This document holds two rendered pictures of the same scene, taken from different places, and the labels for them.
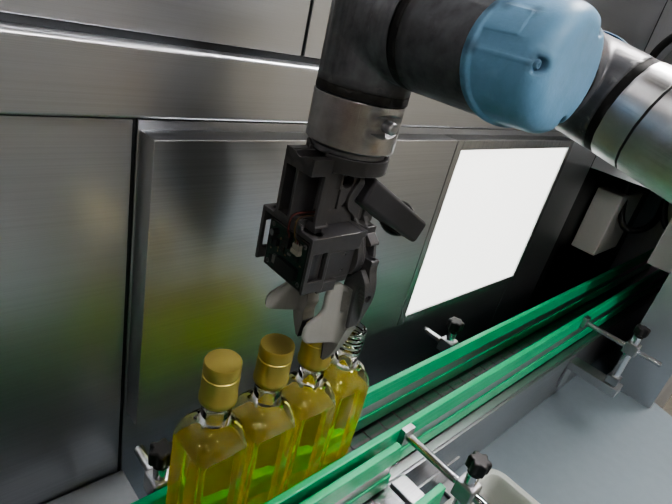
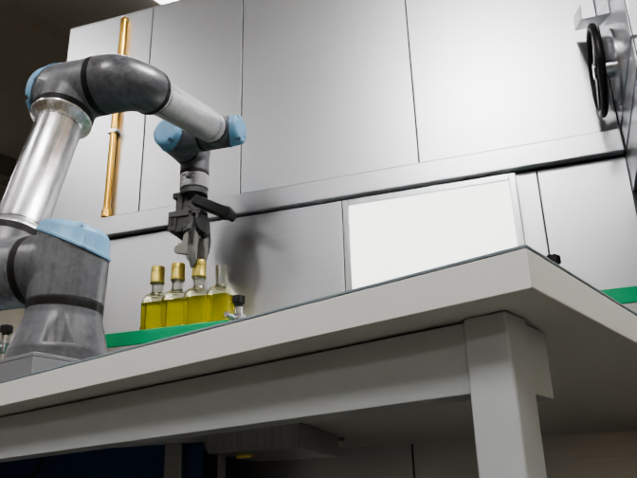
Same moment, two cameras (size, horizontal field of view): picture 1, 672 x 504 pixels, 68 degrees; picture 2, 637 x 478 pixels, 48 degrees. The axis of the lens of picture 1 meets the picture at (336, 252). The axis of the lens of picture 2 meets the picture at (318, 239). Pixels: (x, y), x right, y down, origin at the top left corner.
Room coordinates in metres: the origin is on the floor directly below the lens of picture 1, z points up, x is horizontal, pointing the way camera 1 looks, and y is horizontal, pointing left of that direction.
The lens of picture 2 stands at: (0.04, -1.64, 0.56)
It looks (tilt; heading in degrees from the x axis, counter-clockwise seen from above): 21 degrees up; 66
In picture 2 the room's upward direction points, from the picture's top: 2 degrees counter-clockwise
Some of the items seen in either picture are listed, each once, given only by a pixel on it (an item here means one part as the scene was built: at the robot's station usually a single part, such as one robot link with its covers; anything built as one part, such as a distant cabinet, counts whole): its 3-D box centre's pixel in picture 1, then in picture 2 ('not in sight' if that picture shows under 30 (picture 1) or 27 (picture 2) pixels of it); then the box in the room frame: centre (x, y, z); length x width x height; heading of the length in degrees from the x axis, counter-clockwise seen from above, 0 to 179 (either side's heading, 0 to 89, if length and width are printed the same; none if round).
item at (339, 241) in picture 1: (326, 214); (191, 213); (0.41, 0.02, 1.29); 0.09 x 0.08 x 0.12; 137
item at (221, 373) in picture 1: (220, 379); (157, 275); (0.35, 0.07, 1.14); 0.04 x 0.04 x 0.04
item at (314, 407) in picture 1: (291, 447); (197, 330); (0.43, -0.01, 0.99); 0.06 x 0.06 x 0.21; 47
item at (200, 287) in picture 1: (411, 238); (338, 266); (0.76, -0.11, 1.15); 0.90 x 0.03 x 0.34; 138
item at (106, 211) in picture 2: not in sight; (116, 110); (0.24, 0.35, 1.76); 0.03 x 0.03 x 0.72; 48
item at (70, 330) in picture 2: not in sight; (61, 336); (0.10, -0.49, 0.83); 0.15 x 0.15 x 0.10
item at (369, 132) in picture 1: (356, 125); (193, 184); (0.41, 0.01, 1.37); 0.08 x 0.08 x 0.05
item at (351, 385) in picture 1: (326, 426); (220, 328); (0.48, -0.04, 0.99); 0.06 x 0.06 x 0.21; 47
